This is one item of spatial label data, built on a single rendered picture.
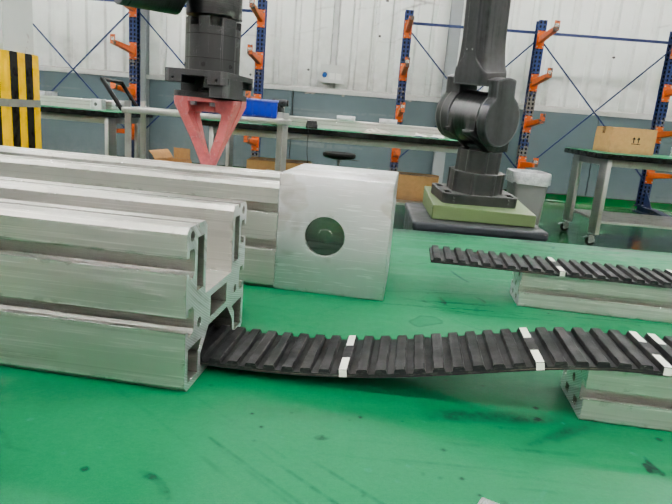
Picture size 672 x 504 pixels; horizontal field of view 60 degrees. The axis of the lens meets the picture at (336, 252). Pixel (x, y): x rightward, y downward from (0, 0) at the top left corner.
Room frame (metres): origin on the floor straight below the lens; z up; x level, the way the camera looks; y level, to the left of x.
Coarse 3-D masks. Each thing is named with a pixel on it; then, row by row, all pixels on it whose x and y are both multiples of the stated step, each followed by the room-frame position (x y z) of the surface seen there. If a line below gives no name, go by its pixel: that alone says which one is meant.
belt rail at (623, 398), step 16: (576, 384) 0.29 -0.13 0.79; (592, 384) 0.27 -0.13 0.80; (608, 384) 0.27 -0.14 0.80; (624, 384) 0.27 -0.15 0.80; (640, 384) 0.27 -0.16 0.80; (656, 384) 0.27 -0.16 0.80; (576, 400) 0.29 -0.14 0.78; (592, 400) 0.27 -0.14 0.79; (608, 400) 0.28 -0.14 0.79; (624, 400) 0.28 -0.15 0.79; (640, 400) 0.28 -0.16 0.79; (656, 400) 0.28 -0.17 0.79; (592, 416) 0.27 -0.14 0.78; (608, 416) 0.27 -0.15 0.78; (624, 416) 0.27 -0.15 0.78; (640, 416) 0.27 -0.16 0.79; (656, 416) 0.27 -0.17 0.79
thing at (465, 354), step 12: (456, 336) 0.32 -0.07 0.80; (468, 336) 0.32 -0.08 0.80; (456, 348) 0.30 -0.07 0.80; (468, 348) 0.30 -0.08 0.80; (480, 348) 0.30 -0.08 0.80; (456, 360) 0.29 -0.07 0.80; (468, 360) 0.29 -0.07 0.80; (480, 360) 0.28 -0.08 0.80; (456, 372) 0.28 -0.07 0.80; (468, 372) 0.28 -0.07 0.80; (480, 372) 0.28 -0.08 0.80
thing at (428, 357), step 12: (420, 336) 0.33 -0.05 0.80; (432, 336) 0.32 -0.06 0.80; (420, 348) 0.31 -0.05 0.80; (432, 348) 0.31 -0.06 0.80; (444, 348) 0.31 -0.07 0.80; (420, 360) 0.29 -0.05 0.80; (432, 360) 0.29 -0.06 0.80; (444, 360) 0.29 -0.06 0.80; (420, 372) 0.28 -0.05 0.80; (432, 372) 0.28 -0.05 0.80; (444, 372) 0.28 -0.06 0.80
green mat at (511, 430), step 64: (576, 256) 0.68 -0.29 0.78; (640, 256) 0.71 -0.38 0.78; (256, 320) 0.38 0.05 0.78; (320, 320) 0.39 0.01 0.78; (384, 320) 0.40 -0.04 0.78; (448, 320) 0.41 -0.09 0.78; (512, 320) 0.43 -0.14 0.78; (576, 320) 0.44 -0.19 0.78; (640, 320) 0.45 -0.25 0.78; (0, 384) 0.26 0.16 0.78; (64, 384) 0.27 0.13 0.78; (128, 384) 0.27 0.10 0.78; (192, 384) 0.28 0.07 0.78; (256, 384) 0.29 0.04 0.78; (320, 384) 0.29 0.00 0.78; (384, 384) 0.30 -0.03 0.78; (448, 384) 0.30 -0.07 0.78; (512, 384) 0.31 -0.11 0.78; (0, 448) 0.21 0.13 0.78; (64, 448) 0.21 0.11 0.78; (128, 448) 0.22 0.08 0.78; (192, 448) 0.22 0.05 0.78; (256, 448) 0.23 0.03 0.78; (320, 448) 0.23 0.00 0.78; (384, 448) 0.23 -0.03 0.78; (448, 448) 0.24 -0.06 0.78; (512, 448) 0.24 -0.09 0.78; (576, 448) 0.25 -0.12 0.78; (640, 448) 0.25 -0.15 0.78
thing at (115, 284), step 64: (0, 192) 0.36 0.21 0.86; (64, 192) 0.35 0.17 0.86; (128, 192) 0.36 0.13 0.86; (0, 256) 0.28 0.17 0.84; (64, 256) 0.29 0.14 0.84; (128, 256) 0.28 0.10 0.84; (192, 256) 0.28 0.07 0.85; (0, 320) 0.28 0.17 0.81; (64, 320) 0.28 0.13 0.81; (128, 320) 0.28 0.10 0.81; (192, 320) 0.28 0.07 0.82
